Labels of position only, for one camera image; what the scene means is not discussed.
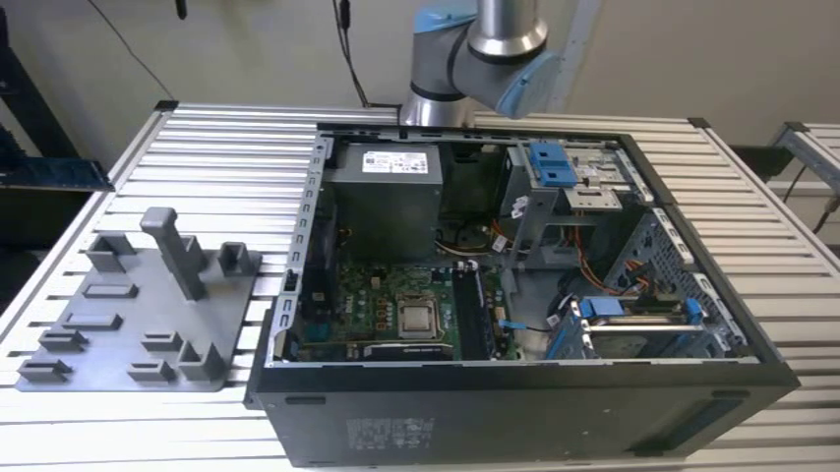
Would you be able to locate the blue RAM stick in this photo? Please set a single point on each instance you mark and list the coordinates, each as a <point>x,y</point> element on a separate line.
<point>66,173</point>

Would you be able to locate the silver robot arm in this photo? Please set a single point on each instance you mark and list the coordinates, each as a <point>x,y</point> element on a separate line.
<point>492,39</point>

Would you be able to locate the black hanging object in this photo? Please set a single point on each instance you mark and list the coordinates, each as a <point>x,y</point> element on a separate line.
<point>181,9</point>

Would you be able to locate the grey parts rack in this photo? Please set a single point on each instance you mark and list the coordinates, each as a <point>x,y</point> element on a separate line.
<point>151,314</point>

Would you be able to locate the grey power supply unit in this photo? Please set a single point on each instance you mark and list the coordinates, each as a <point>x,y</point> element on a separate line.
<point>384,216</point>

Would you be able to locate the green motherboard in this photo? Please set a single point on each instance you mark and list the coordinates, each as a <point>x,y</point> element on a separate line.
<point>358,295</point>

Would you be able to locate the silver CPU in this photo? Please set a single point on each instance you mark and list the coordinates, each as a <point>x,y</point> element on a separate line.
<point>418,320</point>

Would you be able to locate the black graphics card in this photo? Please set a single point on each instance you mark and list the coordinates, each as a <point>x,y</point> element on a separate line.
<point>406,350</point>

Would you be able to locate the black PC case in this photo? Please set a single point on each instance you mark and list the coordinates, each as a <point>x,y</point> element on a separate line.
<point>460,423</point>

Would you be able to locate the grey metal drive cage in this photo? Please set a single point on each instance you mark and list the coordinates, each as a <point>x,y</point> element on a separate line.
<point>607,199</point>

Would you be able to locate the grey perforated disk bay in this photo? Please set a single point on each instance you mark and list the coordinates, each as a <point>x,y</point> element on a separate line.
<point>663,255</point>

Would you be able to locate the hard disk blue carrier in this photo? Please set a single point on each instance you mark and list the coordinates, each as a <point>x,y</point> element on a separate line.
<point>631,339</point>

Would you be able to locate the black box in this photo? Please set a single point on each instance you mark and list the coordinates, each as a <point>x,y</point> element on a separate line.
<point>762,162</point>

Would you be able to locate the aluminium side table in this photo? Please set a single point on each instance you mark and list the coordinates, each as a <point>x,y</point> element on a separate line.
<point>814,147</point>

